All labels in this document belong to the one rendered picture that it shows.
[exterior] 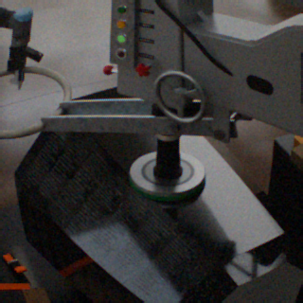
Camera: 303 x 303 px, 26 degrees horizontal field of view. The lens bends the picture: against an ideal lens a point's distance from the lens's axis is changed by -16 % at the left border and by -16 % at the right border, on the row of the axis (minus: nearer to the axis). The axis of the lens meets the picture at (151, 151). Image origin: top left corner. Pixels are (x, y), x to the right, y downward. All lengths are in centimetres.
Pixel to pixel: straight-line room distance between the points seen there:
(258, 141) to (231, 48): 229
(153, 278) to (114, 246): 21
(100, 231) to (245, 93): 69
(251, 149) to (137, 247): 195
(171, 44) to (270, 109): 31
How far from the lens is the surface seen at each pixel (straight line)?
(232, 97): 184
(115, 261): 214
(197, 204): 211
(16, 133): 228
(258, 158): 388
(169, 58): 187
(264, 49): 172
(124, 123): 211
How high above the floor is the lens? 211
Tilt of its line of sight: 33 degrees down
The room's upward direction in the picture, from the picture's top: straight up
